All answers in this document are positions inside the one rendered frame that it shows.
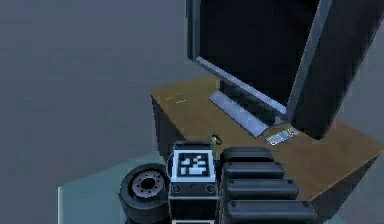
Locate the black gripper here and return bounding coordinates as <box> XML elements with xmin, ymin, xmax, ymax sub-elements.
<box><xmin>118</xmin><ymin>163</ymin><xmax>172</xmax><ymax>224</ymax></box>

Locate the brown wooden stand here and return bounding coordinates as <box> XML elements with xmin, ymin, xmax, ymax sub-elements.
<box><xmin>150</xmin><ymin>75</ymin><xmax>384</xmax><ymax>222</ymax></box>

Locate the black television set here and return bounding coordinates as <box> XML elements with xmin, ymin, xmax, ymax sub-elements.
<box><xmin>185</xmin><ymin>0</ymin><xmax>384</xmax><ymax>141</ymax></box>

